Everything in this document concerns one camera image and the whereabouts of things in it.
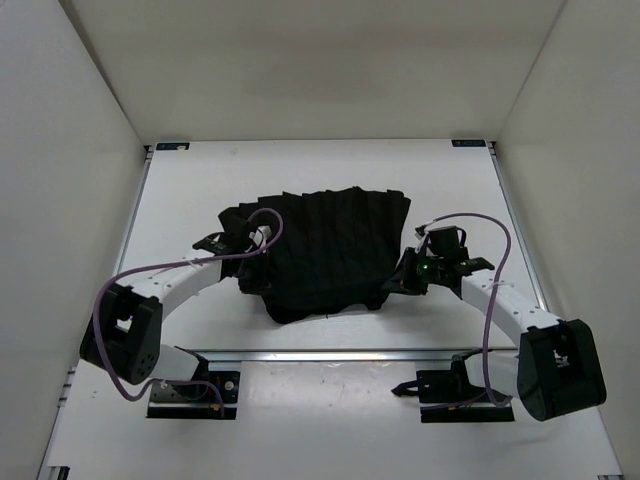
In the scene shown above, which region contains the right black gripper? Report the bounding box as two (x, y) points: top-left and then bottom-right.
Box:
(383, 247), (445, 296)

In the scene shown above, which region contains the black pleated skirt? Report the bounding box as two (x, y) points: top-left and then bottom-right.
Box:
(218, 187), (411, 324)

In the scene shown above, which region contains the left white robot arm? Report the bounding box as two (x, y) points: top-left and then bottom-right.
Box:
(80, 208), (284, 407)

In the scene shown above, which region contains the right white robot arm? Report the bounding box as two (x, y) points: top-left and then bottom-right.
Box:
(389, 226), (607, 421)

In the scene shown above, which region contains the left blue corner label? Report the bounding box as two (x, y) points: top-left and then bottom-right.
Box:
(155, 142), (190, 151)

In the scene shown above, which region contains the blue corner label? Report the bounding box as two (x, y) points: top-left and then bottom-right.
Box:
(451, 139), (486, 148)
(155, 142), (190, 151)

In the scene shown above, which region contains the right blue corner label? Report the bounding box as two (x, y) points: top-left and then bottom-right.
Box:
(451, 139), (486, 148)

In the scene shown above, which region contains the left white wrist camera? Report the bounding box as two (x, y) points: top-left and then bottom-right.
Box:
(249, 225), (272, 248)

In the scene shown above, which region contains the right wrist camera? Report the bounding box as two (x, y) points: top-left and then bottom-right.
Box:
(415, 221), (440, 250)

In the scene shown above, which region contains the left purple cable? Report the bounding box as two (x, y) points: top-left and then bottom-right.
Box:
(97, 207), (285, 404)

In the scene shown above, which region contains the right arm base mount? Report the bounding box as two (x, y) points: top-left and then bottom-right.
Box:
(391, 349), (515, 424)

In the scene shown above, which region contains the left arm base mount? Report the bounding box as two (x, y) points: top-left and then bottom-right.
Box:
(146, 353), (241, 421)

